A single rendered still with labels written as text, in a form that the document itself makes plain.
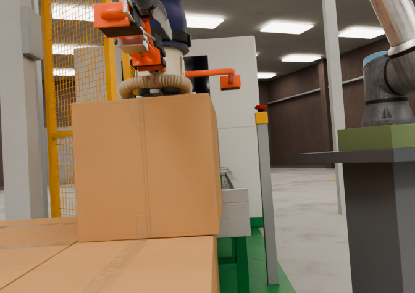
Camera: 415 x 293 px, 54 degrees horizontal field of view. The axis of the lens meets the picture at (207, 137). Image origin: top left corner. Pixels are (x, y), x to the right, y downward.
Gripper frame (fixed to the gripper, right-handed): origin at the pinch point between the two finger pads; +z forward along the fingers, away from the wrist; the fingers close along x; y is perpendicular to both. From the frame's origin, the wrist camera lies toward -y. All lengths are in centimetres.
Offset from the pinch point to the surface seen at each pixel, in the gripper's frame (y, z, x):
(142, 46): -6.9, 3.0, -1.3
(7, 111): 143, -4, 112
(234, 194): 77, 49, -23
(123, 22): -22.7, 2.1, -0.4
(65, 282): -27, 53, 12
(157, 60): 12.3, 2.0, -2.0
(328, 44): 360, -87, -149
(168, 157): 9.8, 30.4, -3.8
